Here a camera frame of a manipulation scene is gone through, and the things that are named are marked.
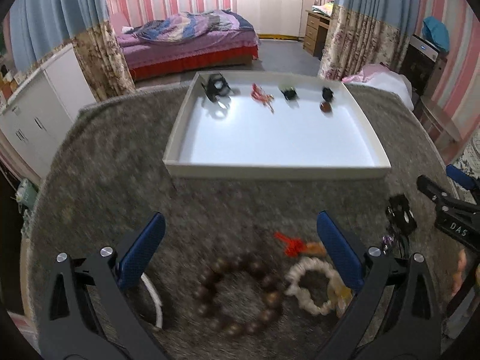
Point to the white bangle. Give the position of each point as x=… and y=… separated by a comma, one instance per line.
x=155, y=297

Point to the wooden side table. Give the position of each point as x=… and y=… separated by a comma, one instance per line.
x=437, y=123

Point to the right blue floral curtain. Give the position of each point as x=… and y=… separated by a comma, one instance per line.
x=367, y=31

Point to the wooden desk with drawers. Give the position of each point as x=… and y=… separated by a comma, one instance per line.
x=316, y=30

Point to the black appliance with panel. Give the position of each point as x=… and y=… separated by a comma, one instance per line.
x=423, y=65

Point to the striped purple quilt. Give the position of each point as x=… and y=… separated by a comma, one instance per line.
x=185, y=26

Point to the black hair claw clip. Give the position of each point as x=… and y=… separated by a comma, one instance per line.
x=216, y=86

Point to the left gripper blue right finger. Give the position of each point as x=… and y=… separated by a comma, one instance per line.
x=345, y=250

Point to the blue cloth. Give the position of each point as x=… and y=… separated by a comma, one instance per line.
x=436, y=32

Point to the white and pink bag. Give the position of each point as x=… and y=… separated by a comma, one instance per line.
x=379, y=76

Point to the left blue floral curtain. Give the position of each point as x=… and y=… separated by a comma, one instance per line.
x=34, y=30

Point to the right hand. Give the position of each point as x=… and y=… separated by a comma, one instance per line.
x=465, y=265

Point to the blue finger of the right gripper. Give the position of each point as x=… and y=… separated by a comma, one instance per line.
x=467, y=182
x=435, y=191

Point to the bed with purple cover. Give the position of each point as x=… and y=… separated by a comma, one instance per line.
x=147, y=60

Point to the white shallow tray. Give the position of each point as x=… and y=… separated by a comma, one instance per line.
x=274, y=126

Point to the blue floral curtain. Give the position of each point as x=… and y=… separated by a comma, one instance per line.
x=34, y=30
x=367, y=31

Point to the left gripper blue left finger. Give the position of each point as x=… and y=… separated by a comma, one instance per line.
x=136, y=250

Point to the white cabinet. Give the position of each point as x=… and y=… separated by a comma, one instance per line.
x=41, y=111

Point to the pink pillow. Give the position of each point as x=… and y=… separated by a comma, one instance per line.
x=119, y=23

